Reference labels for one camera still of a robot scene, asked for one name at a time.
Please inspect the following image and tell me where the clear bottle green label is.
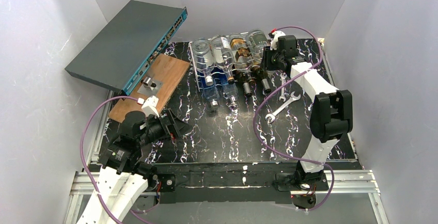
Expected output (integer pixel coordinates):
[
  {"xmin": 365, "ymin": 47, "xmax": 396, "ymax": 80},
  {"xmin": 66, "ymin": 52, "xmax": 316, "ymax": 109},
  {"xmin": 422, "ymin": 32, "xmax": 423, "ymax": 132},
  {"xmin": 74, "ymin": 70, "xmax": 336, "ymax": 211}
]
[{"xmin": 246, "ymin": 29, "xmax": 270, "ymax": 59}]

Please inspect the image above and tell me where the clear bottle blue label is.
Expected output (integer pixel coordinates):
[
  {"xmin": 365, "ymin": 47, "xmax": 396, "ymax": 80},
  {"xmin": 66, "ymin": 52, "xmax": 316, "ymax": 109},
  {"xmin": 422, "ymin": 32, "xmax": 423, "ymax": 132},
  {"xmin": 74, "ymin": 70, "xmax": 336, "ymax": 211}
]
[{"xmin": 210, "ymin": 36, "xmax": 235, "ymax": 85}]

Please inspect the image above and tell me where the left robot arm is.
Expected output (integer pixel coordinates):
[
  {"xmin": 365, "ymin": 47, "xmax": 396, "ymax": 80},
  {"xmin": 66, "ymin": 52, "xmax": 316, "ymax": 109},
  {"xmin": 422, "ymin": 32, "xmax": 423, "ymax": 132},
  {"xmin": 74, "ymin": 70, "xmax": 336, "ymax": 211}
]
[{"xmin": 77, "ymin": 109, "xmax": 192, "ymax": 223}]

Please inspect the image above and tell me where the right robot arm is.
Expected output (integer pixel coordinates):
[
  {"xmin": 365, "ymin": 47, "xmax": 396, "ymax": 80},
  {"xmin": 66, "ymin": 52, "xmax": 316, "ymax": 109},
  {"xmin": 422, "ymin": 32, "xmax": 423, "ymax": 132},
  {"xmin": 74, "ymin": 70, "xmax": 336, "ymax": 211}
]
[{"xmin": 262, "ymin": 31, "xmax": 353, "ymax": 191}]

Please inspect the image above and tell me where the dark wine bottle right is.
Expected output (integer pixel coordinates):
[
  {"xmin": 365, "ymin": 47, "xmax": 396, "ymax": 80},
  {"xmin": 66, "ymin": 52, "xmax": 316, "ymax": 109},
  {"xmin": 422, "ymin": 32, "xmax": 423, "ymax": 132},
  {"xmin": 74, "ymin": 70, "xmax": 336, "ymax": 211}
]
[{"xmin": 251, "ymin": 65, "xmax": 272, "ymax": 94}]

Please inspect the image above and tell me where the dark wine bottle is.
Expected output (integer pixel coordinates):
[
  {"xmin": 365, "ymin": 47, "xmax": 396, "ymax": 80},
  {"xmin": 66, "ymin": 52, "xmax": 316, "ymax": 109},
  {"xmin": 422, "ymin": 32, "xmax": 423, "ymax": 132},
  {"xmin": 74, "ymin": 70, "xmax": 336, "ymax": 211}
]
[
  {"xmin": 251, "ymin": 65, "xmax": 272, "ymax": 94},
  {"xmin": 237, "ymin": 71, "xmax": 253, "ymax": 97}
]

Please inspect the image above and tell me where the amber labelled bottle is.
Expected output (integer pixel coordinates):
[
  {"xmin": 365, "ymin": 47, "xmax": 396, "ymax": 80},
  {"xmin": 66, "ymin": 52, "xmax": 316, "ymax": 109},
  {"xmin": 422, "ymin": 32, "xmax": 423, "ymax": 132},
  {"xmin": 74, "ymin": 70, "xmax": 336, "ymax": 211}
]
[{"xmin": 229, "ymin": 33, "xmax": 254, "ymax": 85}]

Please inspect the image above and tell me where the dark wine bottle left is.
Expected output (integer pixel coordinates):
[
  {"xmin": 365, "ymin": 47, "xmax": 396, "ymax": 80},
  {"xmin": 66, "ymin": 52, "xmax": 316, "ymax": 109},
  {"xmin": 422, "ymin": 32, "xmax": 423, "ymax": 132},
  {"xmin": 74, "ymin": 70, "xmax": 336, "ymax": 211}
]
[{"xmin": 237, "ymin": 71, "xmax": 253, "ymax": 97}]

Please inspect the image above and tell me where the blue bottle left bottom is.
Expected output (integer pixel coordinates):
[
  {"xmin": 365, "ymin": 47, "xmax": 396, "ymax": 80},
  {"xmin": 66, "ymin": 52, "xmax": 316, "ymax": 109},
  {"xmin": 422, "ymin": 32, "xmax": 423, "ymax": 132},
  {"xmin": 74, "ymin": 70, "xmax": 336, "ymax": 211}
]
[{"xmin": 201, "ymin": 76, "xmax": 219, "ymax": 112}]

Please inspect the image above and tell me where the blue bottle right bottom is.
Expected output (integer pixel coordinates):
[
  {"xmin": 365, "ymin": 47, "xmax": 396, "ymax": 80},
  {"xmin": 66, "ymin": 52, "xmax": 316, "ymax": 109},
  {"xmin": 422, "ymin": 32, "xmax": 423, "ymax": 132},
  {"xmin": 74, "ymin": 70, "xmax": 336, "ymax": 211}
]
[{"xmin": 221, "ymin": 76, "xmax": 238, "ymax": 109}]

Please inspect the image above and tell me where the small silver wrench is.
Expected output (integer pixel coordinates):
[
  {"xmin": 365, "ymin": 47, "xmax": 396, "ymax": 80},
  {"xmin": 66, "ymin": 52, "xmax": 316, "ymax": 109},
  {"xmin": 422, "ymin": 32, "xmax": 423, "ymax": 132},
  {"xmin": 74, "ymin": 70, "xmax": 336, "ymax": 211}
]
[{"xmin": 279, "ymin": 73, "xmax": 287, "ymax": 102}]

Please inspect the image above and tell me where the large silver wrench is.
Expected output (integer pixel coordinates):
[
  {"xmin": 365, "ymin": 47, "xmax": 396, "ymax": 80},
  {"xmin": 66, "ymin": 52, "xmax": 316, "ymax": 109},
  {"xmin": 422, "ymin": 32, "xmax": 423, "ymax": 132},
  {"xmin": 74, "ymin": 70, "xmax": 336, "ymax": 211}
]
[{"xmin": 265, "ymin": 92, "xmax": 301, "ymax": 124}]

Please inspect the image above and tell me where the metal plate with cylinder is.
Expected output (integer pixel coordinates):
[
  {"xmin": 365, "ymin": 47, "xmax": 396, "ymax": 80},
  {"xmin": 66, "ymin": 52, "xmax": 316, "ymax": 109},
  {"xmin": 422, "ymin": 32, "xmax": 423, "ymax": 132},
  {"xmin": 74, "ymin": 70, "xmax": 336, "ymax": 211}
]
[{"xmin": 137, "ymin": 76, "xmax": 163, "ymax": 97}]

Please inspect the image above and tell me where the wooden board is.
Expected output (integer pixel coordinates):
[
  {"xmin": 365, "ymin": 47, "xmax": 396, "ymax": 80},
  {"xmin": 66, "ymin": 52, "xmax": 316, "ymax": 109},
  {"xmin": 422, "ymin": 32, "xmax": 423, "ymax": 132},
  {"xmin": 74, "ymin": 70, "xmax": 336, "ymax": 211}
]
[{"xmin": 108, "ymin": 54, "xmax": 189, "ymax": 123}]

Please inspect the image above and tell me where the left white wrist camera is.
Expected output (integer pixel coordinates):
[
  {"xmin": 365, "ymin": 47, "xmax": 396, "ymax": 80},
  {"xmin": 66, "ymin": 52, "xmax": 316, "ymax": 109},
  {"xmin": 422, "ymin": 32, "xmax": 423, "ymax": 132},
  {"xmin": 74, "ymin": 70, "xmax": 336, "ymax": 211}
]
[{"xmin": 137, "ymin": 95, "xmax": 160, "ymax": 118}]

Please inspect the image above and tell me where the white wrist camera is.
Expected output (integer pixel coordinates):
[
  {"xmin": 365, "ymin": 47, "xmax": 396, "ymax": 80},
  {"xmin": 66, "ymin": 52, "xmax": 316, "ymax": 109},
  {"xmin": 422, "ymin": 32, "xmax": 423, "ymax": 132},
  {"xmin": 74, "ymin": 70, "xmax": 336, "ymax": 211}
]
[
  {"xmin": 137, "ymin": 95, "xmax": 160, "ymax": 118},
  {"xmin": 269, "ymin": 29, "xmax": 286, "ymax": 51}
]

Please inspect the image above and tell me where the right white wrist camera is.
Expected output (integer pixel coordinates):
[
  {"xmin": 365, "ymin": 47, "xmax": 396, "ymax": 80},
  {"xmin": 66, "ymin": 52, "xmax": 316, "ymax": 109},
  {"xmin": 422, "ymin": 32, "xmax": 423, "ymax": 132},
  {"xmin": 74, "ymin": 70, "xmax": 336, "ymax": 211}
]
[{"xmin": 269, "ymin": 29, "xmax": 286, "ymax": 51}]

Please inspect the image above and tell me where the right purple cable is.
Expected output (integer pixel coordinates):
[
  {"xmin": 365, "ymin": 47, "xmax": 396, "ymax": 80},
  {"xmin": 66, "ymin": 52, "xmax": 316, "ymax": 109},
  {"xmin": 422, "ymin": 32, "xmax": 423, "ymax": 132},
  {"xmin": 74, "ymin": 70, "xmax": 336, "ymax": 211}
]
[{"xmin": 253, "ymin": 25, "xmax": 335, "ymax": 212}]

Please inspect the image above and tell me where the purple cable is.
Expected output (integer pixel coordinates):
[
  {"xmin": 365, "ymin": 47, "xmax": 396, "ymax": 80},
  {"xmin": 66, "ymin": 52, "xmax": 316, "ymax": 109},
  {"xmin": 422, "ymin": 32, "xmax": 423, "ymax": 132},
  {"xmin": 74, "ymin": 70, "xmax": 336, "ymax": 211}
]
[
  {"xmin": 80, "ymin": 95, "xmax": 162, "ymax": 224},
  {"xmin": 253, "ymin": 25, "xmax": 335, "ymax": 212}
]

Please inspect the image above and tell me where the white wire wine rack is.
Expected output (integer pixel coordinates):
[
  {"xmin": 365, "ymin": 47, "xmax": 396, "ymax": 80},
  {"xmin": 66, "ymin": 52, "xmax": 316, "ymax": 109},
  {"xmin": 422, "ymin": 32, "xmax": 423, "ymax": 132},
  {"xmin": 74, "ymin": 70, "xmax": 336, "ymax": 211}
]
[{"xmin": 191, "ymin": 33, "xmax": 262, "ymax": 84}]

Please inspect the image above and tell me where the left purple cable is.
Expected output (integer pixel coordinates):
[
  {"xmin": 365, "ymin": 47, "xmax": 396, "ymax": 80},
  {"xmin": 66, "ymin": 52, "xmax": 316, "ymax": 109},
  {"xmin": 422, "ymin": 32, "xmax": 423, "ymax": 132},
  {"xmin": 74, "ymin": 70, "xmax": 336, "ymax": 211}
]
[{"xmin": 80, "ymin": 95, "xmax": 162, "ymax": 224}]

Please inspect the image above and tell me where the grey network switch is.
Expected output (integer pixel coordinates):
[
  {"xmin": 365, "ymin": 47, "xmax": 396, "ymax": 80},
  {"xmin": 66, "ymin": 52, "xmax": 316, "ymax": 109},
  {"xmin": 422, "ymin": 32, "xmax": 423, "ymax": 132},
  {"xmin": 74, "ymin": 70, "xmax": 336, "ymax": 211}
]
[{"xmin": 65, "ymin": 0, "xmax": 187, "ymax": 95}]

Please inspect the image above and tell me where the aluminium frame rail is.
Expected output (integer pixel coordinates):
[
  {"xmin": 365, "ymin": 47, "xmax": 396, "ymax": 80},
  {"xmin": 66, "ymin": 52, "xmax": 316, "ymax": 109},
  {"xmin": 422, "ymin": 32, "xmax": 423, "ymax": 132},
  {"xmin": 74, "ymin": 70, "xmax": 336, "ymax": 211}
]
[{"xmin": 63, "ymin": 89, "xmax": 390, "ymax": 224}]

